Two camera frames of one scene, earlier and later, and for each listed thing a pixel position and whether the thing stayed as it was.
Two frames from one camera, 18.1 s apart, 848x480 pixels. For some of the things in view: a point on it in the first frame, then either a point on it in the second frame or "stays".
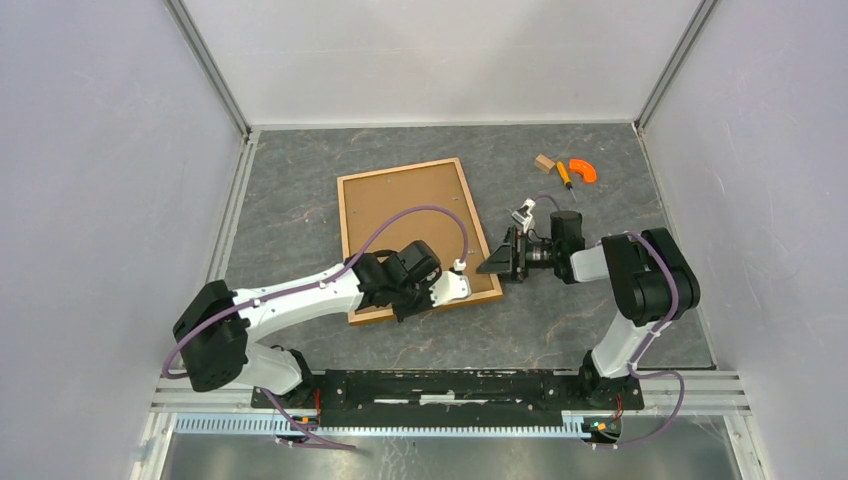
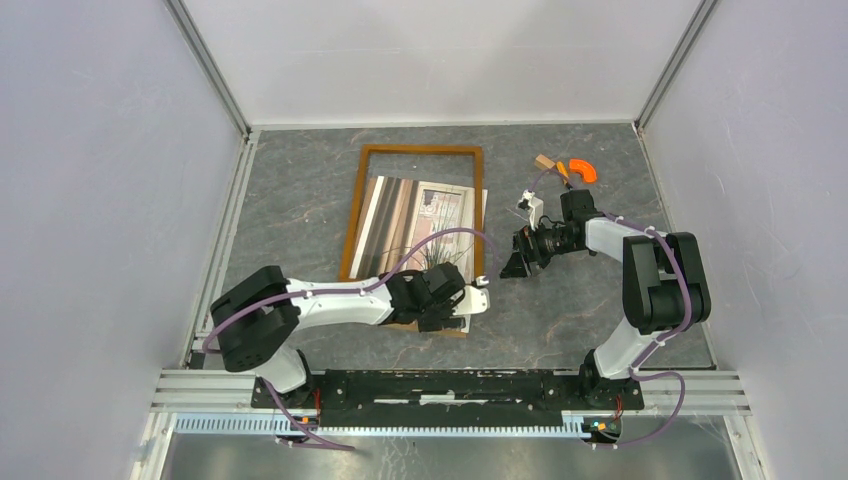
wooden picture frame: x=366 y=200 to x=478 y=172
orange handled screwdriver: x=566 y=177 stays
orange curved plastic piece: x=588 y=171 stays
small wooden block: x=544 y=163 stays
